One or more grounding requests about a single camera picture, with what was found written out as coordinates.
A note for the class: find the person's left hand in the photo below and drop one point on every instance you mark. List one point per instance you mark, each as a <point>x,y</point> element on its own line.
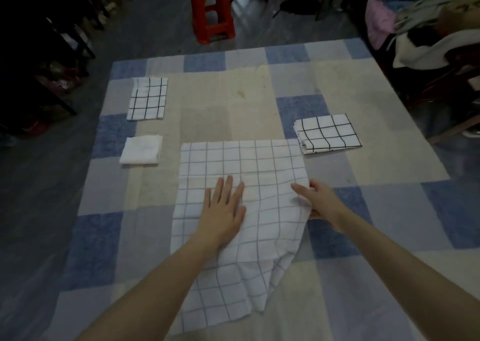
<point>221,217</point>

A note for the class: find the person's right hand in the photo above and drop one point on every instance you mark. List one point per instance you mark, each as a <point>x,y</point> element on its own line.
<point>326,205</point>

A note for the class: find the white black-grid cloth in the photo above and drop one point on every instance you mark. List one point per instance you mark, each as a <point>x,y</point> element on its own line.
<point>328,134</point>
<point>262,172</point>
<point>147,98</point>

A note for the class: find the plain white cloth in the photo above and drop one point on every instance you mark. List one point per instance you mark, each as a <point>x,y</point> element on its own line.
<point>141,150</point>

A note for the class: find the person's right forearm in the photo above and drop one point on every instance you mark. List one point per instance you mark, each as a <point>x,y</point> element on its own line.
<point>412,277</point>

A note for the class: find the person's left forearm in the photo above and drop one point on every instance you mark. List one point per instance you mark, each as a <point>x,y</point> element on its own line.
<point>150,295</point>

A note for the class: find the blue beige patchwork tablecloth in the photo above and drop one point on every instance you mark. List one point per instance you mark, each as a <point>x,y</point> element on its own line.
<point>356,82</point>

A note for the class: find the reddish wooden chair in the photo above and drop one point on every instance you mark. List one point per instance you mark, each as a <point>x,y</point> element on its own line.
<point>450,97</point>

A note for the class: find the white black garment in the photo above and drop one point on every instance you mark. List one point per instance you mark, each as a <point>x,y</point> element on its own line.
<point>416,51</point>

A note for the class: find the pink garment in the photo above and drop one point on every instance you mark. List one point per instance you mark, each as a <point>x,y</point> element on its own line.
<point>380,20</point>

